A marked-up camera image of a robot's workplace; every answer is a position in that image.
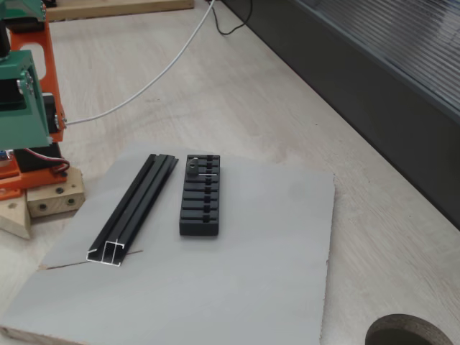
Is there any white USB cable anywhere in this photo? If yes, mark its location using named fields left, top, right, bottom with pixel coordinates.
left=65, top=0, right=217, bottom=126

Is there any black aluminium profile rail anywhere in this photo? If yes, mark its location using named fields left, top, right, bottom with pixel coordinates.
left=86, top=153, right=180, bottom=267

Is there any small metal angle bracket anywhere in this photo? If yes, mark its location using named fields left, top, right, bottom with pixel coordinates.
left=185, top=156, right=218, bottom=179

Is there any long wooden plank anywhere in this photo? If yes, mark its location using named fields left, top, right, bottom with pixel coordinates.
left=45, top=0, right=195, bottom=22

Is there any wooden wedge block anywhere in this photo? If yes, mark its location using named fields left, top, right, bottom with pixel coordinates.
left=0, top=193, right=32, bottom=241

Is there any red white black servo wire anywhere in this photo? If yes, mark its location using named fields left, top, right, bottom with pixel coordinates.
left=21, top=145, right=71, bottom=179

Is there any black slotted holder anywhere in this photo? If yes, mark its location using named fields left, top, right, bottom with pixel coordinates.
left=178, top=154, right=221, bottom=238

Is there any grey coated wooden board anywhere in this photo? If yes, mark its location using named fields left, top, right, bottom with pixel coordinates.
left=0, top=140, right=336, bottom=345

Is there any wooden base block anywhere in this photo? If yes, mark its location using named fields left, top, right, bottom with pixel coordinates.
left=26, top=166, right=86, bottom=219

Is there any orange controller board mount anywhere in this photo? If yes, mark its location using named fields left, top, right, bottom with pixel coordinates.
left=0, top=165, right=22, bottom=201

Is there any black power cable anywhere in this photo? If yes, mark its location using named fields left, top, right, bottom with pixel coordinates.
left=206, top=0, right=253, bottom=36

